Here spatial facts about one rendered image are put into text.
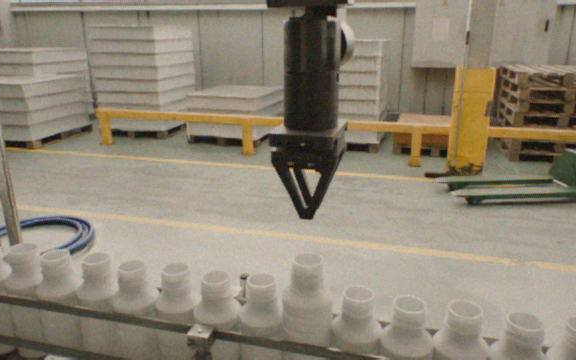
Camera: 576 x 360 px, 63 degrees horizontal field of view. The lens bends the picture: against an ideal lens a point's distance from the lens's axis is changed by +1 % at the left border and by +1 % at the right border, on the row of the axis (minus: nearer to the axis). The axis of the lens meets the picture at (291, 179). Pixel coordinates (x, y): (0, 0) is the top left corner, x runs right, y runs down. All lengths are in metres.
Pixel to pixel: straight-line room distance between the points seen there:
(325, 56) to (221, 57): 7.69
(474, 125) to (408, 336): 4.52
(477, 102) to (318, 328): 4.52
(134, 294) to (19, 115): 6.26
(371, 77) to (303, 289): 5.33
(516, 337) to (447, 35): 6.70
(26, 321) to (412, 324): 0.52
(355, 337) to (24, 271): 0.46
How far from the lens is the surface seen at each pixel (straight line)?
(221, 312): 0.60
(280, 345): 0.58
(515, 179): 4.93
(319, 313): 0.55
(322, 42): 0.46
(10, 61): 8.12
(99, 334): 0.71
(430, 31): 7.16
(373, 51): 5.80
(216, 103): 6.25
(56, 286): 0.72
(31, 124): 6.81
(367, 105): 5.86
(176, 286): 0.62
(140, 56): 6.82
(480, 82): 4.96
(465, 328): 0.56
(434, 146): 5.88
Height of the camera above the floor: 1.45
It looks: 18 degrees down
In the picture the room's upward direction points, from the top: straight up
